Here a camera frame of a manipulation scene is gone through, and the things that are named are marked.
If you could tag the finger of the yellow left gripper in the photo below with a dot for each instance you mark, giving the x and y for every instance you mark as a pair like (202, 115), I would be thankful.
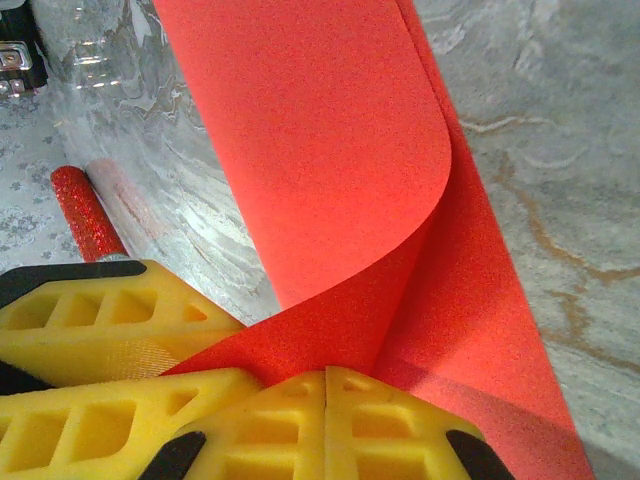
(125, 350)
(60, 450)

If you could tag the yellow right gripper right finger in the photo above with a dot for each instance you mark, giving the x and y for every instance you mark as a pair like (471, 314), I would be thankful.
(425, 450)

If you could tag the red glitter tube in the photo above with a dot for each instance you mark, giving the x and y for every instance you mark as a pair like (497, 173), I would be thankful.
(82, 210)

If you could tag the red cloth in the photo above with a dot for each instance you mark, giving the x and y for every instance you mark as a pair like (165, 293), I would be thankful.
(325, 125)

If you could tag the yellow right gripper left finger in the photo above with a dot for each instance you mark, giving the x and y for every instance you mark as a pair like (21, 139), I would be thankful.
(300, 450)

